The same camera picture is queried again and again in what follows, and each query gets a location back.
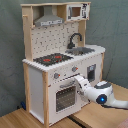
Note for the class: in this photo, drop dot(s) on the wooden toy kitchen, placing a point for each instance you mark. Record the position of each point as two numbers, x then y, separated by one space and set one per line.
45 40

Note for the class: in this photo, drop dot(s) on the left red stove knob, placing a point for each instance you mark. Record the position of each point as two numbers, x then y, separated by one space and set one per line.
56 75

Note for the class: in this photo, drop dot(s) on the black toy stovetop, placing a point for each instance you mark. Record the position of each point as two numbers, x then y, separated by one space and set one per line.
52 59

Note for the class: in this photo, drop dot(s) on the grey range hood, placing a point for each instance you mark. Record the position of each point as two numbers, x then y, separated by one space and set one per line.
48 18

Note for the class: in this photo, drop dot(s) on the black toy faucet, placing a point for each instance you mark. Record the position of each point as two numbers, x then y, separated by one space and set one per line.
71 43

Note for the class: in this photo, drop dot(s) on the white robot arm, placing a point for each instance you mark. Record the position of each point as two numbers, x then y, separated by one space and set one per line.
101 93

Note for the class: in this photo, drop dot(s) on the red stove knob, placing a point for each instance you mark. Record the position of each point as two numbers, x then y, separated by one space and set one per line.
56 75
74 69

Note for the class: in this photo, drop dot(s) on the right red stove knob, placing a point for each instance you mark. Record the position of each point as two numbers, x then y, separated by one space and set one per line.
74 69

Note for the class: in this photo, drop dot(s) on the white dishwasher door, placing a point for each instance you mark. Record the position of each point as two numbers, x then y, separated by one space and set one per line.
91 69

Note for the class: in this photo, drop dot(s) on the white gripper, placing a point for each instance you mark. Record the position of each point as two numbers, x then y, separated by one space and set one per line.
83 86

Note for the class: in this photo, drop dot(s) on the white oven door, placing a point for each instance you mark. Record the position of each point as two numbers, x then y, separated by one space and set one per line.
64 99

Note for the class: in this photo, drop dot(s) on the grey toy sink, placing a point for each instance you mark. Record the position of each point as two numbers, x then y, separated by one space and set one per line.
79 51

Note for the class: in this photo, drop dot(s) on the white toy microwave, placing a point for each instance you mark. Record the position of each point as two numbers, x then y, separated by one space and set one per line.
78 11

